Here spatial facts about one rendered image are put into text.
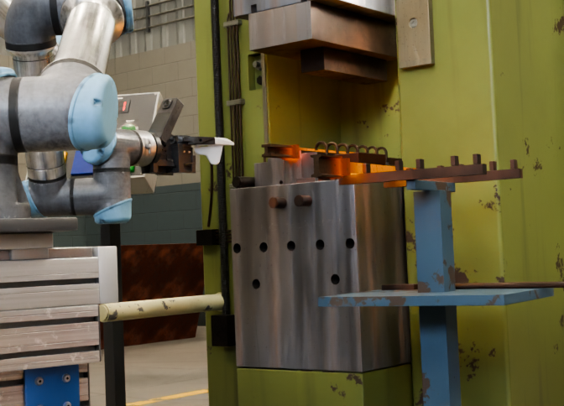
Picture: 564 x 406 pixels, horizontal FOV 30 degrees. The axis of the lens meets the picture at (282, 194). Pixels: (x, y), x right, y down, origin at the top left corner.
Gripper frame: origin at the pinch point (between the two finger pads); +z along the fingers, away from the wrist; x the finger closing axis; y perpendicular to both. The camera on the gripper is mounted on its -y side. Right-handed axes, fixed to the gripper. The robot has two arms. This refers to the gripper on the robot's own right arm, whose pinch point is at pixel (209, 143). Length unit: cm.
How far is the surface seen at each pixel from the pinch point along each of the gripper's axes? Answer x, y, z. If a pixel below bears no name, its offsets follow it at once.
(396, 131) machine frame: 1, -8, 79
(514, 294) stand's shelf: 68, 35, 10
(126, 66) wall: -695, -186, 640
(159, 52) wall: -641, -194, 639
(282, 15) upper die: -1.4, -34.1, 30.7
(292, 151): 1.0, 0.4, 29.3
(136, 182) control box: -40.2, 5.5, 15.9
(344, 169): 38.5, 9.0, -2.8
